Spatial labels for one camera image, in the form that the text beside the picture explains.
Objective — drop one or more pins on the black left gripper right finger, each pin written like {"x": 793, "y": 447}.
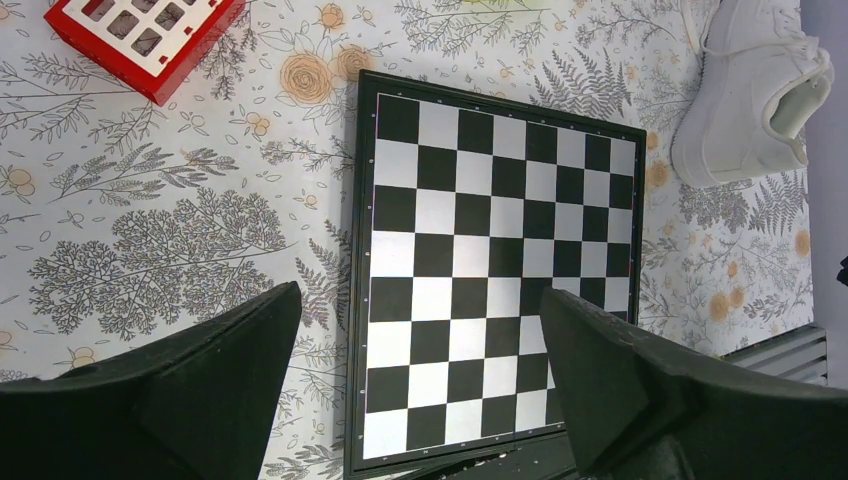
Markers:
{"x": 638, "y": 406}

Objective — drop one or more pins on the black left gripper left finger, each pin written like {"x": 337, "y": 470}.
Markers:
{"x": 197, "y": 404}

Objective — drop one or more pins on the white sneaker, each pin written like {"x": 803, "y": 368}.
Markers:
{"x": 762, "y": 79}

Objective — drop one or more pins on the floral patterned table mat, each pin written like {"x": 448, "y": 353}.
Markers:
{"x": 123, "y": 221}

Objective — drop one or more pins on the black white chessboard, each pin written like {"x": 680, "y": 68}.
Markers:
{"x": 467, "y": 209}

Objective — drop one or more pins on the red white grid toy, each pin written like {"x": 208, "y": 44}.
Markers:
{"x": 152, "y": 46}

